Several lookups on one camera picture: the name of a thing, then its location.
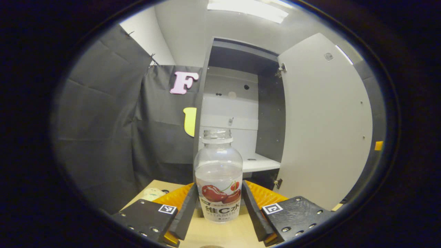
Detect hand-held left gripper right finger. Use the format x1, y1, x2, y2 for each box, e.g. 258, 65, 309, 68
242, 180, 335, 246

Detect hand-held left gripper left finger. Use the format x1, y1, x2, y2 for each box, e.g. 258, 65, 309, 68
112, 183, 199, 247

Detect clear plastic bottle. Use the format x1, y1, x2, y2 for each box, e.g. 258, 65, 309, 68
194, 128, 244, 224

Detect light grey cabinet door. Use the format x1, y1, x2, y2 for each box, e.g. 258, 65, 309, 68
274, 33, 373, 210

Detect dark grey cabinet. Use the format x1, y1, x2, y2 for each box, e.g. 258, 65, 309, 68
192, 37, 286, 193

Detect white cabinet shelf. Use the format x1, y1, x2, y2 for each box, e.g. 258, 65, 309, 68
241, 153, 281, 173

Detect cream plush toy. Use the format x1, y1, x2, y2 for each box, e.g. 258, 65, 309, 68
141, 188, 168, 203

